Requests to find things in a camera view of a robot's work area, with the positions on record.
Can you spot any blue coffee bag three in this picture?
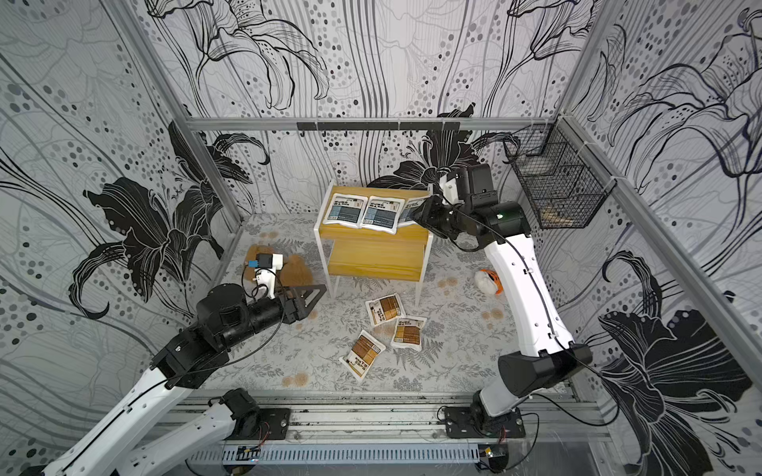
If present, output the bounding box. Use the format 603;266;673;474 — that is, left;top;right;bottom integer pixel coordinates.
397;196;428;228

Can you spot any blue coffee bag two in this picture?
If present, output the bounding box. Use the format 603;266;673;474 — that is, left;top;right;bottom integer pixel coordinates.
360;196;405;234

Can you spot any brown coffee bag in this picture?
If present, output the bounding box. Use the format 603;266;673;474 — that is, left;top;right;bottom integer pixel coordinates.
365;294;407;327
390;317;427;351
339;330;386;382

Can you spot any blue coffee bag one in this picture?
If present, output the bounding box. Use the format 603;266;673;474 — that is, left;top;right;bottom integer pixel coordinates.
323;194;368;229

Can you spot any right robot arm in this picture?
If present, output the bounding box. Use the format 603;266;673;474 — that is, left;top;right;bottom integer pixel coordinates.
413;164;593;418

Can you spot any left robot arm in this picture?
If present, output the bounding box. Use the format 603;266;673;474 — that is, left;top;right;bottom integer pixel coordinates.
23;284;327;475

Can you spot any wooden two-tier shelf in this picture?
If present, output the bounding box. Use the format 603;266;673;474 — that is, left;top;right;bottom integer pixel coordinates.
313;182;433;305

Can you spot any brown coffee bag top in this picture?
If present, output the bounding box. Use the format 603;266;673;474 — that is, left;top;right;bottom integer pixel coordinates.
365;294;407;327

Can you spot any brown teddy bear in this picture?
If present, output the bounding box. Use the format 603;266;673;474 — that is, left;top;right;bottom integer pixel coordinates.
243;245;315;287

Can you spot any orange white toy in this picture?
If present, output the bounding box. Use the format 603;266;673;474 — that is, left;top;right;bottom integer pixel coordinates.
474;269;504;297

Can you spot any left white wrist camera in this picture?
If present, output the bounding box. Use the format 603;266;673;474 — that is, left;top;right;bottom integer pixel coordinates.
246;253;284;299

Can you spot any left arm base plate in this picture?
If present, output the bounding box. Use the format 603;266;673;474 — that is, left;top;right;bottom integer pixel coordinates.
227;408;292;441

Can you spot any black wire basket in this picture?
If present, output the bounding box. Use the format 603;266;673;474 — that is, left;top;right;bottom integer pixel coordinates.
503;123;608;229

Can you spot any grey cable duct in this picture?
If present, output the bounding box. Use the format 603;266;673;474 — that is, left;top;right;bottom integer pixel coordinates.
189;443;479;466

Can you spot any black bar on frame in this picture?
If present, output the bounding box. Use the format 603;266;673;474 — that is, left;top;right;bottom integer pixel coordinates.
296;121;462;132

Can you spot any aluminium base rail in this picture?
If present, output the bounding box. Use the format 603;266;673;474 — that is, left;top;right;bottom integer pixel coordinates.
121;392;614;444

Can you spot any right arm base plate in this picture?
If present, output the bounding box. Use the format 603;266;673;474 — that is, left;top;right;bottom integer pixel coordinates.
438;405;526;440

